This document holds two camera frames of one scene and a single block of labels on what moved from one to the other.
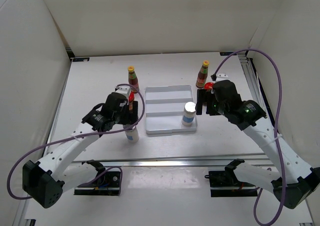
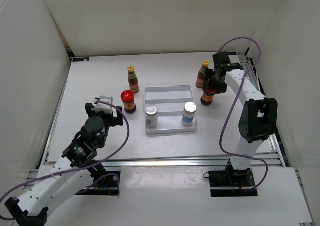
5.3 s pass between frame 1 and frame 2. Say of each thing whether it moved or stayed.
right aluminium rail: stayed
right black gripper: moved
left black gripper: moved
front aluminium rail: stayed
